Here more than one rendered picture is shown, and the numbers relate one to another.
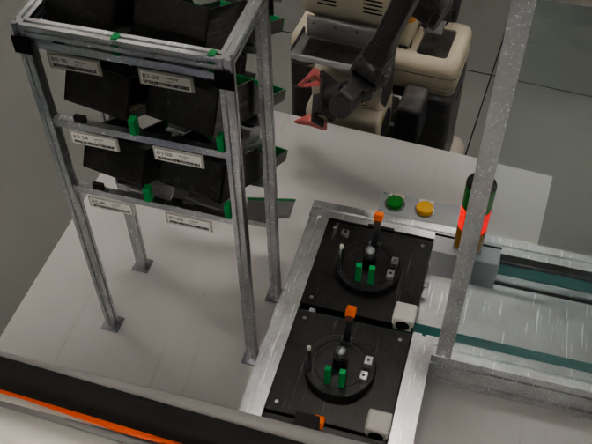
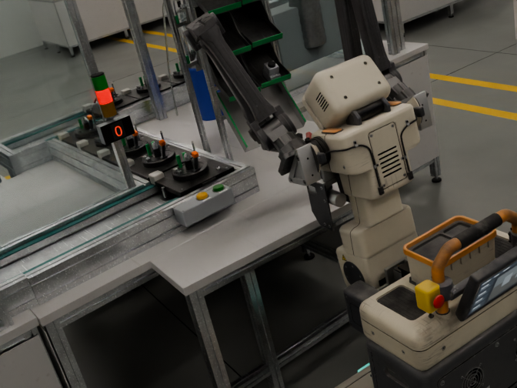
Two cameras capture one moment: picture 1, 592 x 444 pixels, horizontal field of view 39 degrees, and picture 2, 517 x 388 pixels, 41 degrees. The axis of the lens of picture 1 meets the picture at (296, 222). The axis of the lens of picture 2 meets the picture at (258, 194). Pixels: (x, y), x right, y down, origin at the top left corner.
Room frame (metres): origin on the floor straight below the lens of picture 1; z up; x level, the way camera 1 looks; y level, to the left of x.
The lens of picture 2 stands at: (2.94, -1.79, 1.93)
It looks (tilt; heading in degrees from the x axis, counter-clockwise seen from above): 24 degrees down; 133
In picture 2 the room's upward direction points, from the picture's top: 14 degrees counter-clockwise
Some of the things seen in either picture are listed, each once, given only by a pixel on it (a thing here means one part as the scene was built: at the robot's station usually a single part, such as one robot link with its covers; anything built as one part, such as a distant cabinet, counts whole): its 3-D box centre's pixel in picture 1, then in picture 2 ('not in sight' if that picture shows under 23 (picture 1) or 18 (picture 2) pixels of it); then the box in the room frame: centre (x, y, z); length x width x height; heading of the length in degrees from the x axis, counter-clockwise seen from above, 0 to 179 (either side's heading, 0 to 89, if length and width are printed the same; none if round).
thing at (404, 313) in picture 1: (403, 316); (157, 178); (0.99, -0.22, 0.97); 0.05 x 0.05 x 0.04; 73
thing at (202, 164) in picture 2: (368, 268); (190, 170); (1.11, -0.15, 0.98); 0.14 x 0.14 x 0.02
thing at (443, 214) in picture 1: (423, 218); (204, 204); (1.29, -0.30, 0.93); 0.21 x 0.07 x 0.06; 73
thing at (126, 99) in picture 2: not in sight; (108, 96); (-0.10, 0.49, 1.01); 0.24 x 0.24 x 0.13; 73
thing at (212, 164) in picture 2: (367, 273); (191, 175); (1.11, -0.15, 0.96); 0.24 x 0.24 x 0.02; 73
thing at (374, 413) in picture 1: (340, 358); (156, 151); (0.86, -0.08, 1.01); 0.24 x 0.24 x 0.13; 73
